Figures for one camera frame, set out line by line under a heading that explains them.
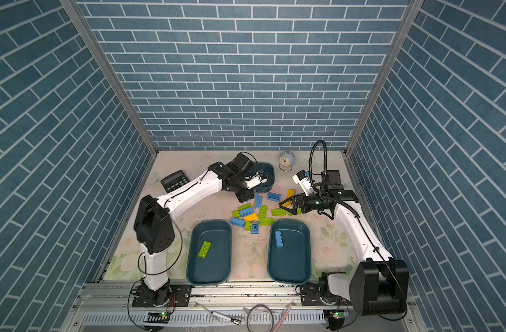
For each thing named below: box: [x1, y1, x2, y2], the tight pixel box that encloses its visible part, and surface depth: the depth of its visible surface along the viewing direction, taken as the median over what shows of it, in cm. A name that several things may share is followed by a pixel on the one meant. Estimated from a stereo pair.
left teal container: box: [186, 219, 232, 287], surface depth 84 cm
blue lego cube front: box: [250, 222, 260, 235], surface depth 91 cm
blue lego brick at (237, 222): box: [230, 217, 245, 228], surface depth 93 cm
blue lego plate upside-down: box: [266, 192, 282, 202], surface depth 102 cm
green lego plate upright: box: [258, 204, 269, 218], surface depth 98 cm
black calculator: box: [160, 170, 191, 193], surface depth 107 cm
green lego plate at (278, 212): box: [271, 208, 286, 216], surface depth 98 cm
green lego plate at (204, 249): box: [197, 240, 213, 259], surface depth 86 cm
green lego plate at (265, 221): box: [258, 217, 274, 227], surface depth 95 cm
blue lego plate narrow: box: [254, 195, 263, 209], surface depth 101 cm
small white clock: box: [278, 150, 296, 173], surface depth 113 cm
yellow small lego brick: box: [242, 212, 258, 222], surface depth 96 cm
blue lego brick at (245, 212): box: [239, 206, 254, 218], surface depth 96 cm
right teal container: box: [267, 218, 312, 285], surface depth 85 cm
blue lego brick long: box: [275, 231, 284, 249], surface depth 86 cm
